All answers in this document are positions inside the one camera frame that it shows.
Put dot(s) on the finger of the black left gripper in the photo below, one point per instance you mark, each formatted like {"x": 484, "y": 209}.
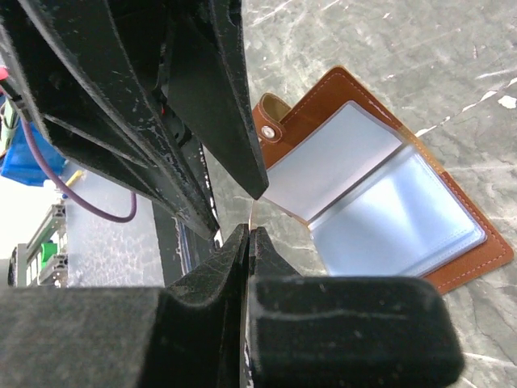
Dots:
{"x": 82, "y": 34}
{"x": 208, "y": 87}

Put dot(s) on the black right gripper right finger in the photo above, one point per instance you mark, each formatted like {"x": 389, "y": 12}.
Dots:
{"x": 322, "y": 331}

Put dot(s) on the brown leather card holder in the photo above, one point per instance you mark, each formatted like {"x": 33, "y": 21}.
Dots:
{"x": 375, "y": 200}

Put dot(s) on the gold card with stripe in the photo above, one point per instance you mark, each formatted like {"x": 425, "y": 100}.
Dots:
{"x": 251, "y": 215}

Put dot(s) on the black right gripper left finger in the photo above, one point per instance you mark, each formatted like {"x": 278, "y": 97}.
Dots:
{"x": 188, "y": 334}

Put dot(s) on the aluminium extrusion rail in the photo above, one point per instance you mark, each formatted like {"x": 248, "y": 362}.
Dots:
{"x": 43, "y": 260}

